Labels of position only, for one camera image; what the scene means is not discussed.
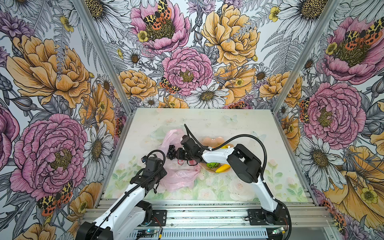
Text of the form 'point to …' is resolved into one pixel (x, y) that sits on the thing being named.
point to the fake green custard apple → (212, 165)
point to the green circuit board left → (148, 231)
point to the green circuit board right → (278, 230)
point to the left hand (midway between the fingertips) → (162, 174)
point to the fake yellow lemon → (225, 147)
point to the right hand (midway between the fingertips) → (176, 158)
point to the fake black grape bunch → (171, 153)
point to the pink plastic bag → (181, 174)
